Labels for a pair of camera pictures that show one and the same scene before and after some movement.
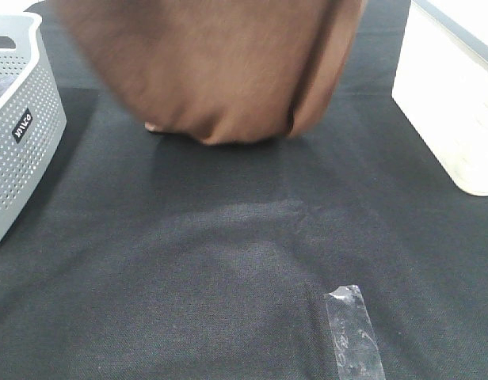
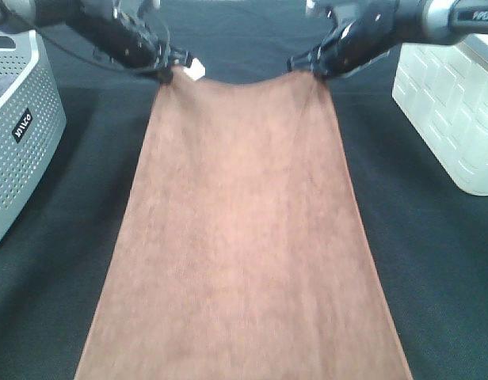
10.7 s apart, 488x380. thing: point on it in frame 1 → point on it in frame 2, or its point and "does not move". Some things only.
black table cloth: (152, 256) does not move
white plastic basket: (446, 82) does not move
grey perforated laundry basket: (28, 119) does not move
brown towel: (220, 71) → (239, 253)
